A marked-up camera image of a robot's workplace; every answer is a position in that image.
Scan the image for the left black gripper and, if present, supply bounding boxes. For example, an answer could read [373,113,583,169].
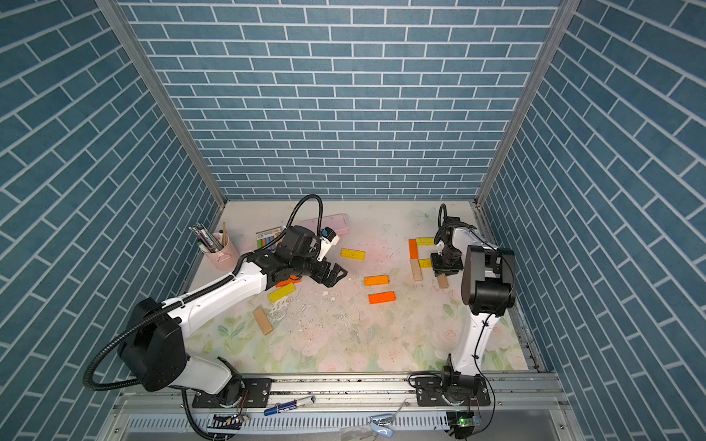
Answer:
[289,245,349,287]

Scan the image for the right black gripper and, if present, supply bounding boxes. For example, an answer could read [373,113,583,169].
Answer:
[430,250,461,275]

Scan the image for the wooden block low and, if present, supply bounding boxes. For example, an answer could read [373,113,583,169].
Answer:
[437,274,450,290]

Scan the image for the wooden block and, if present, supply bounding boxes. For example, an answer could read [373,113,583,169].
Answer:
[253,308,274,336]
[410,258,423,282]

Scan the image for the orange block low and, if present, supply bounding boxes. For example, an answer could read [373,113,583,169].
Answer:
[369,291,396,305]

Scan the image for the light orange block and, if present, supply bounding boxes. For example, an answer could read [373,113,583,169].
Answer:
[363,275,390,287]

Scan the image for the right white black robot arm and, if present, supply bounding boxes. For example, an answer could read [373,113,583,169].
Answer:
[431,204,516,376]

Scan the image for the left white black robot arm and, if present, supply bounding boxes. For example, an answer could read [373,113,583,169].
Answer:
[119,251,347,395]

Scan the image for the colourful marker box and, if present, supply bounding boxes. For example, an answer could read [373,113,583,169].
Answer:
[256,226,284,248]

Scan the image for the pink pen cup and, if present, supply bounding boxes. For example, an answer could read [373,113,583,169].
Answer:
[200,233,240,272]

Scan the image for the pens in cup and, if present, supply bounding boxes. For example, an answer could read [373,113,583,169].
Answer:
[189,222,224,254]

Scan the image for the pink pencil case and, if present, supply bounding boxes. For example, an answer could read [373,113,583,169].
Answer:
[299,213,350,236]

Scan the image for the green lit circuit board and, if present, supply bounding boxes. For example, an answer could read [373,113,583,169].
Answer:
[445,411,480,440]

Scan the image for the clear plastic bag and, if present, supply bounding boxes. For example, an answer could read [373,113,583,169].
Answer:
[340,413,396,441]

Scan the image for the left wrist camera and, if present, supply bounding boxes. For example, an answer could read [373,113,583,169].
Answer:
[275,224,341,263]

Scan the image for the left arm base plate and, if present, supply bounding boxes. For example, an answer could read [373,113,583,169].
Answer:
[192,378,273,409]

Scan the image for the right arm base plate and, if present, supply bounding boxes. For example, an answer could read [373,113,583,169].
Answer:
[408,375,491,407]

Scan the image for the blue screwdriver on rail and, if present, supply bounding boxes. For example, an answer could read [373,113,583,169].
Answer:
[264,395,316,416]

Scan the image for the aluminium front rail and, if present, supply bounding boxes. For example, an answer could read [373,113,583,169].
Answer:
[109,371,575,431]

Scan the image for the left black corrugated cable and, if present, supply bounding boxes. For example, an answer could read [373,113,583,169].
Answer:
[82,194,325,391]

